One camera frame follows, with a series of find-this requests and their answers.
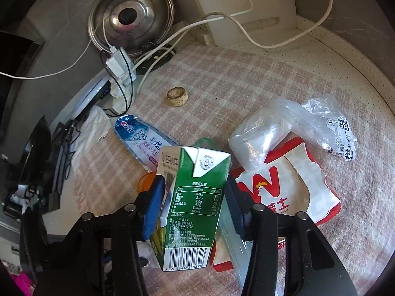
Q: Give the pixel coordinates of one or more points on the white charger plug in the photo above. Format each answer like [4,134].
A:
[117,61]

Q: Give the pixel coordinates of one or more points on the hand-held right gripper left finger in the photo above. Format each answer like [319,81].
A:
[153,209]

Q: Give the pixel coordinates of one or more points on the crumpled white plastic bag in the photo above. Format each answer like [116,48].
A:
[92,129]

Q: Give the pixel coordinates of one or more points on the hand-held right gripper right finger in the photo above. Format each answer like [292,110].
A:
[237,212]

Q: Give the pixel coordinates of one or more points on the clear plastic wrapper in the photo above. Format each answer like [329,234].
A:
[233,252]

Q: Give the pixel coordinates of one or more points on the white power strip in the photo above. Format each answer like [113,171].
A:
[119,98]

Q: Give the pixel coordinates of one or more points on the green milk carton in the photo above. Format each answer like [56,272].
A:
[191,209]

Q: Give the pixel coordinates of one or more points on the blue toothpaste tube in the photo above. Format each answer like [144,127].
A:
[139,135]

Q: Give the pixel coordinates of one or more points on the black folding stand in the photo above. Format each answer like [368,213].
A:
[63,160]

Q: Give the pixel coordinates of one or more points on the clear bag of white powder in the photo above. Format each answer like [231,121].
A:
[256,138]

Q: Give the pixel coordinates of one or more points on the orange plastic cap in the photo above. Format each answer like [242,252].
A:
[145,182]

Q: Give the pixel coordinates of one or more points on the checked pink table mat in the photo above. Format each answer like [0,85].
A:
[231,77]

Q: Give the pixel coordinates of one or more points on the red and white paper bag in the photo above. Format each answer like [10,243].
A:
[296,185]

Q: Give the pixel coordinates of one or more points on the steel pot lid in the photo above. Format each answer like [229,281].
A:
[145,6]

